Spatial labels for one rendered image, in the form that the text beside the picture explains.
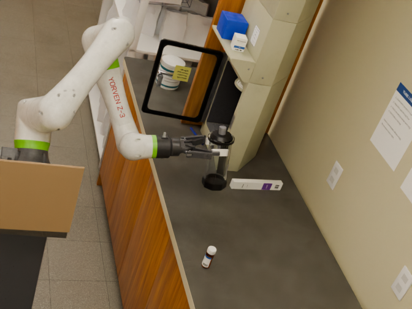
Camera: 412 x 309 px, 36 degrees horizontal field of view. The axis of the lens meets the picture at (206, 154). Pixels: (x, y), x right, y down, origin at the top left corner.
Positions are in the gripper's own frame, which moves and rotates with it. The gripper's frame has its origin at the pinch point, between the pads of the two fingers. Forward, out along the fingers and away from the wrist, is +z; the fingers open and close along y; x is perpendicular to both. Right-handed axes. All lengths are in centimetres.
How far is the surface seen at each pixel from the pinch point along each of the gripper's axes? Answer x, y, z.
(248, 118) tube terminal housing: -0.7, 25.0, 19.7
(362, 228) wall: 22, -28, 56
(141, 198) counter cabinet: 51, 41, -22
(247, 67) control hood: -26.0, 21.4, 14.3
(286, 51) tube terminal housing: -33, 22, 30
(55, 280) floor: 110, 52, -62
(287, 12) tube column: -51, 19, 26
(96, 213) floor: 106, 109, -37
